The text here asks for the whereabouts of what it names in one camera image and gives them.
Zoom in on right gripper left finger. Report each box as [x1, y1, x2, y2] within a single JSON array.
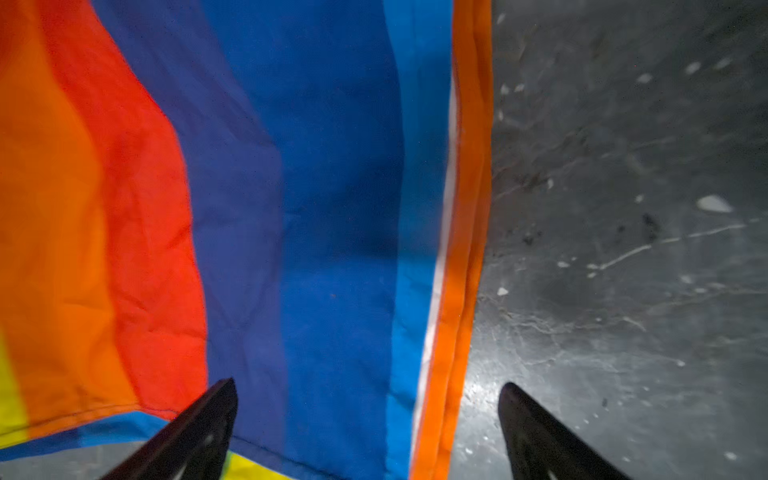
[[103, 378, 238, 480]]

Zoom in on rainbow striped shorts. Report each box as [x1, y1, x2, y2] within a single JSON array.
[[1, 1, 494, 479]]

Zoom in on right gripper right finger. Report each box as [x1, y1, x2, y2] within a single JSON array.
[[497, 382, 628, 480]]

